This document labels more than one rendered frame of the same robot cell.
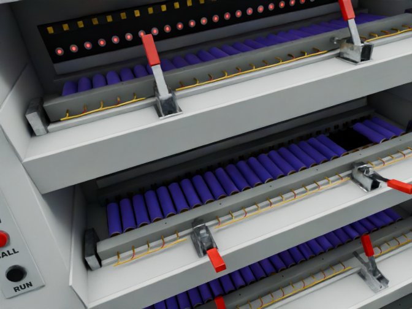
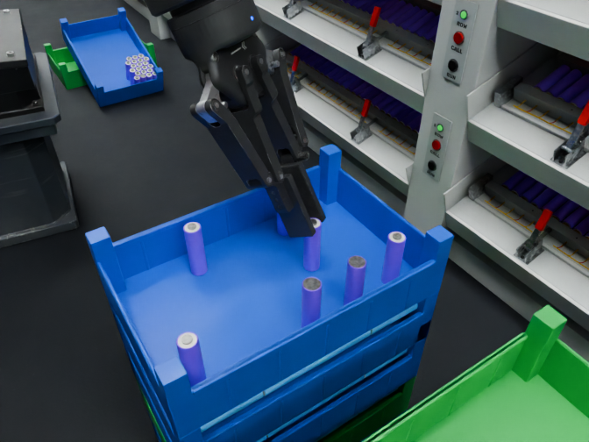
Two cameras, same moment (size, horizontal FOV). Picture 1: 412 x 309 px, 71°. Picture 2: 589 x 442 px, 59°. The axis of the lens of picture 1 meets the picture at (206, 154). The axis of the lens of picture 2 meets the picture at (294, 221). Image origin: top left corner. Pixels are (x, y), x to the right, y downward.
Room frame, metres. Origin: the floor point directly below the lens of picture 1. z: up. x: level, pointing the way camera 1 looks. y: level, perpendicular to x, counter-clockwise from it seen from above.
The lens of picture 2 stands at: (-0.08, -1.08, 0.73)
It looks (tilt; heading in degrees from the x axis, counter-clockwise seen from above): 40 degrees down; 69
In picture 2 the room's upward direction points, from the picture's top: straight up
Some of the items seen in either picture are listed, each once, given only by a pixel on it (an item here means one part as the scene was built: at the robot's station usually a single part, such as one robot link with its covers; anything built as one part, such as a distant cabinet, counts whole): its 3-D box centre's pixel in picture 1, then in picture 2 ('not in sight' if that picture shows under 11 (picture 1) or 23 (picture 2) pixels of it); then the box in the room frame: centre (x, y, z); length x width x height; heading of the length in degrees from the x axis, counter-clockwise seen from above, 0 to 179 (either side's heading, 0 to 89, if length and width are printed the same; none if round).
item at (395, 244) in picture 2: not in sight; (393, 258); (0.15, -0.76, 0.36); 0.02 x 0.02 x 0.06
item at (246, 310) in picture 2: not in sight; (270, 262); (0.03, -0.73, 0.36); 0.30 x 0.20 x 0.08; 12
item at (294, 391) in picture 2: not in sight; (272, 313); (0.03, -0.73, 0.28); 0.30 x 0.20 x 0.08; 12
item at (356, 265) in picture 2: not in sight; (354, 285); (0.10, -0.78, 0.36); 0.02 x 0.02 x 0.06
